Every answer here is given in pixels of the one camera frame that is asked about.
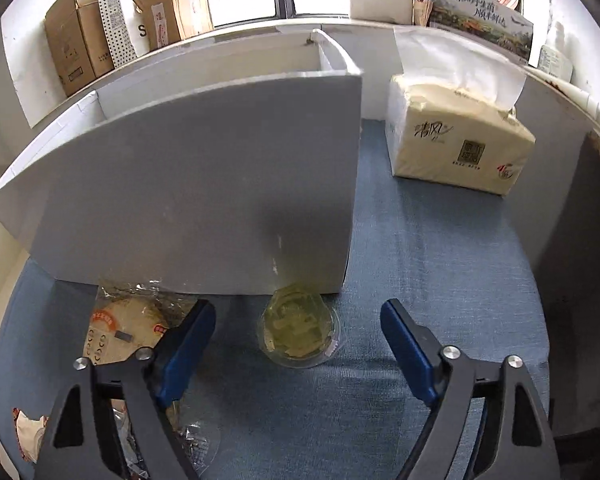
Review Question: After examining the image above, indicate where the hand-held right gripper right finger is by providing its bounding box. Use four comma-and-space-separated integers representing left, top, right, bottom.
380, 298, 561, 480

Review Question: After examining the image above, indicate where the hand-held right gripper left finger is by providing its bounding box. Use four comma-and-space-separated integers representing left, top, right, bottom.
37, 300, 217, 480

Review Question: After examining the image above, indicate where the round pastry orange label packet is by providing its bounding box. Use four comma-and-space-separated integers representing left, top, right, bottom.
82, 282, 201, 367

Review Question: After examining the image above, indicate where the green round pastry clear packet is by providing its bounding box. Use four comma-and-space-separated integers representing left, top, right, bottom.
256, 282, 342, 370

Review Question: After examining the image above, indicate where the white cardboard box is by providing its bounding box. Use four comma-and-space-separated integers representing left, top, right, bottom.
0, 27, 365, 296

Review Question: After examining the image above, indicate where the clear plastic snack packet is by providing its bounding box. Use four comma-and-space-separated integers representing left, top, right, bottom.
111, 399, 222, 478

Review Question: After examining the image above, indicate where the blue tablecloth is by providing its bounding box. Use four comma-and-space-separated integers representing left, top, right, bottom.
0, 117, 552, 480

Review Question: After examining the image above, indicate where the cream tissue pack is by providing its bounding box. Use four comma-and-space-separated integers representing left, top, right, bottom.
385, 27, 537, 196

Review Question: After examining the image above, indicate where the rolled white paper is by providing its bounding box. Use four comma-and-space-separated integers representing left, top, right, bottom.
530, 65, 600, 117

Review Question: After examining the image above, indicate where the white labelled bottle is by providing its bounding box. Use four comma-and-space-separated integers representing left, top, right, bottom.
537, 22, 576, 84

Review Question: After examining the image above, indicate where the large brown cardboard box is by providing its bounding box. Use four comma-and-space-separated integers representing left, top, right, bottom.
44, 0, 115, 97

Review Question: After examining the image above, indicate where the small open cardboard box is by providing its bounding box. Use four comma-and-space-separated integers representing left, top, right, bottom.
132, 0, 215, 52

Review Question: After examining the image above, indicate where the long landscape printed box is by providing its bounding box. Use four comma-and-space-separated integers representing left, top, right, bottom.
427, 0, 535, 63

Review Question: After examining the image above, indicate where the brown paper bag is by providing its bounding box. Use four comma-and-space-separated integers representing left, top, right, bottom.
412, 0, 434, 27

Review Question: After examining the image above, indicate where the white dotted paper bag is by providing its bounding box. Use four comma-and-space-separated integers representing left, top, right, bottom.
95, 0, 153, 68

